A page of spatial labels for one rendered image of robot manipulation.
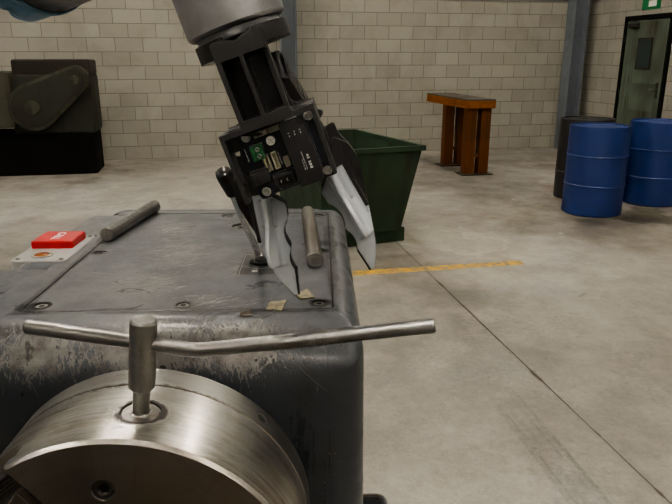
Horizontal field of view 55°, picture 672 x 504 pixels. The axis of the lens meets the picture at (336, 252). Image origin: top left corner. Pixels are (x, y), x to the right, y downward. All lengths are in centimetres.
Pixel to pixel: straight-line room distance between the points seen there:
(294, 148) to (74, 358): 37
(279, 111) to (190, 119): 999
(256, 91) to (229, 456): 30
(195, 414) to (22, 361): 23
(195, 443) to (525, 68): 1129
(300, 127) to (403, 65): 1043
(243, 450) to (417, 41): 1050
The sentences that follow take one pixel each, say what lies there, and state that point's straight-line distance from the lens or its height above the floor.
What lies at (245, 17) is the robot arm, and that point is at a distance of 47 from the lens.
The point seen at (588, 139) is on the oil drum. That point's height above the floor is 76.
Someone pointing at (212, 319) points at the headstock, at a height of 125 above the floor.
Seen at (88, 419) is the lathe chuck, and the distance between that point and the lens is 59.
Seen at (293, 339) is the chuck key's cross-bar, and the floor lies 131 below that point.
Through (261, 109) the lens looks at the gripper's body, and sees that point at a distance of 45.
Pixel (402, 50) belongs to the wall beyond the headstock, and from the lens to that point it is 1087.
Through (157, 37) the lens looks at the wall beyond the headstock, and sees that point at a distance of 1042.
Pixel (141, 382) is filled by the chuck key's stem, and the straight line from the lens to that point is 56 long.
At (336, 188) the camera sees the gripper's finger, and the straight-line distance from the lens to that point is 50.
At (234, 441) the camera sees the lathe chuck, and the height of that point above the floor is 121.
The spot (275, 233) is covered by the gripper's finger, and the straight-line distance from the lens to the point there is 53.
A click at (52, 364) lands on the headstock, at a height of 122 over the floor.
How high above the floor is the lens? 153
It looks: 17 degrees down
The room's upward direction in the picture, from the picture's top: straight up
